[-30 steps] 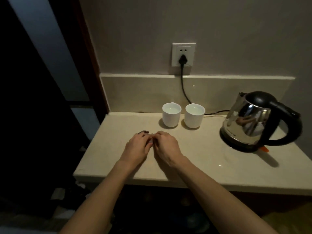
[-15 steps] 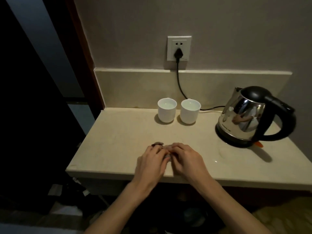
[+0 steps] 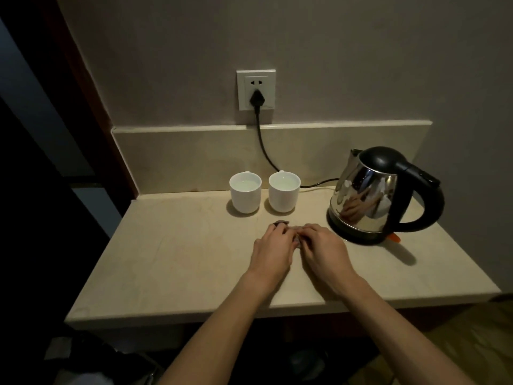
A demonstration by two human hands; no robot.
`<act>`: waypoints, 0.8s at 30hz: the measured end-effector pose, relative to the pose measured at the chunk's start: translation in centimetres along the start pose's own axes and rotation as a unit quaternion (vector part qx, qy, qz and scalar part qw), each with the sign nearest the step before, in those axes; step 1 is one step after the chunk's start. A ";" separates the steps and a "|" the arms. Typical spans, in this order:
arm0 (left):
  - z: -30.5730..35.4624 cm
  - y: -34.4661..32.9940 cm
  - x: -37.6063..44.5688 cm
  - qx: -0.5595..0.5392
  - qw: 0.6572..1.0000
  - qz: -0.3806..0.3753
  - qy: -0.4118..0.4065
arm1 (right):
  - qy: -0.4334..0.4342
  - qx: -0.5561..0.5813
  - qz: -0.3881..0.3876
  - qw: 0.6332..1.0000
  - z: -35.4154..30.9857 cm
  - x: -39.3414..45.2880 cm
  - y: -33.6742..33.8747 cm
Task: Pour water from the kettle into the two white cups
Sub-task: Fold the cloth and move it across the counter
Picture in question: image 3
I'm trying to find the person's right hand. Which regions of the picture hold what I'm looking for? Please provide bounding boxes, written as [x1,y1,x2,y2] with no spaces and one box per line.
[297,223,363,297]

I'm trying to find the person's left hand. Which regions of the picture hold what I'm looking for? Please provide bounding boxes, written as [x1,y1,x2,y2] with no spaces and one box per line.
[245,226,300,288]

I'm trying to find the white cup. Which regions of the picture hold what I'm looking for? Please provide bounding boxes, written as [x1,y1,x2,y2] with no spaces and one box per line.
[229,171,263,214]
[268,170,302,214]

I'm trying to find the steel kettle with black handle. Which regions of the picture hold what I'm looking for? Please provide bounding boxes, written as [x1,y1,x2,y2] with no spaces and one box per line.
[327,146,446,242]

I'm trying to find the person's left forearm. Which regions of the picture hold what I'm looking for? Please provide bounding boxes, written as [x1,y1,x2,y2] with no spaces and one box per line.
[158,271,281,385]

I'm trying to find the person's right forearm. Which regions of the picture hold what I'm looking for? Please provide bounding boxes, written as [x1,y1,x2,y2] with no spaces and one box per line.
[338,275,476,385]

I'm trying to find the black round kettle base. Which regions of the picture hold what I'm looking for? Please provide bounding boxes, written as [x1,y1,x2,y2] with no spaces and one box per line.
[327,212,401,246]

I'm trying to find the beige stone countertop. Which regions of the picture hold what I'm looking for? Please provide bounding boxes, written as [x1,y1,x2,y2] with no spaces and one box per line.
[65,186,502,332]

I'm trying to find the beige stone backsplash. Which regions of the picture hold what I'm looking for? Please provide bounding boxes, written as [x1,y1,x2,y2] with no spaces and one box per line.
[111,120,433,197]

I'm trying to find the dark wooden door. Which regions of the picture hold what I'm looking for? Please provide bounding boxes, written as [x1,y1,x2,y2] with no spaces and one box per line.
[0,96,113,385]

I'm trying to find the frosted glass door panel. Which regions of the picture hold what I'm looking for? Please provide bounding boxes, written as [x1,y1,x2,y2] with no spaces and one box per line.
[0,18,123,239]

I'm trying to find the black power plug and cable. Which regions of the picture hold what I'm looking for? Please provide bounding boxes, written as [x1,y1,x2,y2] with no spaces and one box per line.
[249,88,340,189]

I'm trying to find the white wall socket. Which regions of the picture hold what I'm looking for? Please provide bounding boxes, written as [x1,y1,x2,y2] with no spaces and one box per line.
[236,69,277,112]

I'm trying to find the dark wooden door frame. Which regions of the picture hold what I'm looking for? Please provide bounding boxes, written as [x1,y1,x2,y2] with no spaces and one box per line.
[7,0,139,205]

